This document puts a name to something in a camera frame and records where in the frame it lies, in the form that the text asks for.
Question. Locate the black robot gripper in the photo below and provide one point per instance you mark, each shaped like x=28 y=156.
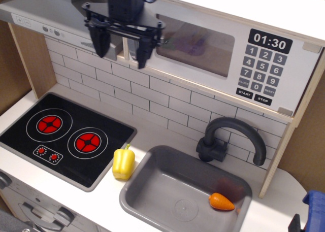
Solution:
x=126 y=18

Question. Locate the white toy microwave door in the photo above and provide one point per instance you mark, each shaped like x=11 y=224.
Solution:
x=260 y=67

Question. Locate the purple toy eggplant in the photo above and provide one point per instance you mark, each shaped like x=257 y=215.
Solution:
x=191 y=45

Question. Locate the grey range hood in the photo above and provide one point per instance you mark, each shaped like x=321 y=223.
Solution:
x=60 y=19

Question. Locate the black toy stove top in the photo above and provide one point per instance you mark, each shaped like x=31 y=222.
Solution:
x=67 y=140

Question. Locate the wooden toy kitchen cabinet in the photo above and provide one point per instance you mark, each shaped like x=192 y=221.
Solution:
x=182 y=106

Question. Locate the yellow toy bell pepper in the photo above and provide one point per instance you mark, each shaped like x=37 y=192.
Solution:
x=123 y=163

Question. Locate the grey toy sink basin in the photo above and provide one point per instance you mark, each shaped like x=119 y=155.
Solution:
x=170 y=190

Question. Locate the orange toy carrot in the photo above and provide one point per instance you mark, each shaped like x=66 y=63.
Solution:
x=220 y=202

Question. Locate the grey toy oven door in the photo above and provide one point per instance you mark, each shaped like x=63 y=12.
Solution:
x=45 y=213

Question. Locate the blue plastic object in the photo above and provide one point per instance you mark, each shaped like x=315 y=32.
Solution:
x=315 y=200

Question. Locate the black clamp piece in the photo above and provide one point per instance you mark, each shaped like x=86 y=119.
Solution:
x=295 y=224

